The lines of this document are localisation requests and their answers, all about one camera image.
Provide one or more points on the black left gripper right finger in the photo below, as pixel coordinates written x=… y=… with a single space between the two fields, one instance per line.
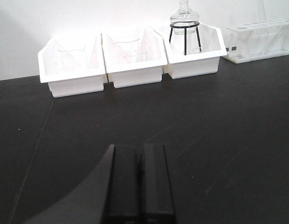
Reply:
x=156 y=203

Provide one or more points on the white test tube rack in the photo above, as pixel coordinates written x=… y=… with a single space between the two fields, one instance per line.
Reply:
x=256 y=41

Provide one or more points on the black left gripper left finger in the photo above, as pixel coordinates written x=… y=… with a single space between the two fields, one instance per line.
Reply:
x=123 y=200

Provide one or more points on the glass flask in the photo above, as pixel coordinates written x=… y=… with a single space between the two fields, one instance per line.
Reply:
x=184 y=19

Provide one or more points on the right white storage bin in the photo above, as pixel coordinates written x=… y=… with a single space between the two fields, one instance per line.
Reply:
x=194 y=54

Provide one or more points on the middle white storage bin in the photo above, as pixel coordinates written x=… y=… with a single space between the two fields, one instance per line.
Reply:
x=133 y=57

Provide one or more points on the white storage bin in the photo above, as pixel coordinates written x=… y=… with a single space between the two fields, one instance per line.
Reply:
x=194 y=54
x=73 y=64
x=133 y=57

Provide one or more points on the black wire tripod stand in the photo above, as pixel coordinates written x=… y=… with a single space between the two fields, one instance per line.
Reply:
x=185 y=35

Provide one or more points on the left white storage bin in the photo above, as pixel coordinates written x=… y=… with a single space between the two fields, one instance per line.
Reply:
x=73 y=64

